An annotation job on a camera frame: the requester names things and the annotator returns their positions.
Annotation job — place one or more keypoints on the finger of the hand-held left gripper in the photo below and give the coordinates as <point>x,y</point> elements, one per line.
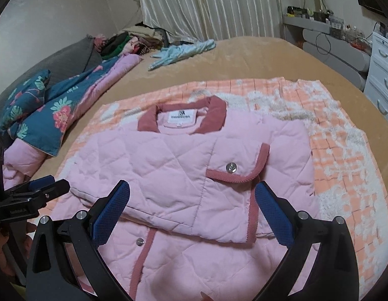
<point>57,188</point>
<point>43,182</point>

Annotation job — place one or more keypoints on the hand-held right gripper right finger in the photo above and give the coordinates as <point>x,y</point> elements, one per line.
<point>274,213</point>

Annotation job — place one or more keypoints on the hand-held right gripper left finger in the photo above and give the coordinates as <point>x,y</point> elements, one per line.
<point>113,207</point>

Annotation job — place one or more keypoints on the pink quilted jacket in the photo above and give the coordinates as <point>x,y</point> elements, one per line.
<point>181,163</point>

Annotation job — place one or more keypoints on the pile of folded clothes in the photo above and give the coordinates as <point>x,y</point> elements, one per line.
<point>131,42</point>

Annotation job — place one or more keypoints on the person's left hand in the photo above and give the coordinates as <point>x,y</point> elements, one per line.
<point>8,247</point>

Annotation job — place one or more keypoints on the blue floral quilt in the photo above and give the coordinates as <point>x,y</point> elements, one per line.
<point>65,109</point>

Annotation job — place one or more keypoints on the orange checked blanket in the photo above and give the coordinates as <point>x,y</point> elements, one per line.
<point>338,163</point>

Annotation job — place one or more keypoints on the grey pillow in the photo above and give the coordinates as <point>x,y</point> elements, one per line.
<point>55,59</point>

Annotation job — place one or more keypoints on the tan bedspread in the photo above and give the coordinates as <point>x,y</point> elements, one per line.
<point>244,59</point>

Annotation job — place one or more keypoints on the light blue garment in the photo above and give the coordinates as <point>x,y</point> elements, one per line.
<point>181,53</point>

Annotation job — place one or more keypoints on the cluttered grey desk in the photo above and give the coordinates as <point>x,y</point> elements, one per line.
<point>341,53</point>

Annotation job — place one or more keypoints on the white drawer cabinet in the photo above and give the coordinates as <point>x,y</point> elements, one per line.
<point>382,72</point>

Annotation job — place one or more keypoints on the grey shelf with clutter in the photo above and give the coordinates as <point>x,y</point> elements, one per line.
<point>335,26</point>

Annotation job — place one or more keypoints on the white striped curtain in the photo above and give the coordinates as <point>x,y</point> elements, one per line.
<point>209,3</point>

